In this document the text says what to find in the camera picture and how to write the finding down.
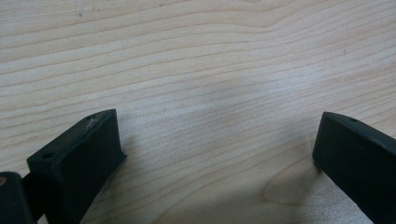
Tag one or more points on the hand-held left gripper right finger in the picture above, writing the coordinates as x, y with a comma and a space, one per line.
358, 158

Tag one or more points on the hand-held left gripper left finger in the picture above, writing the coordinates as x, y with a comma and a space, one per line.
74, 161

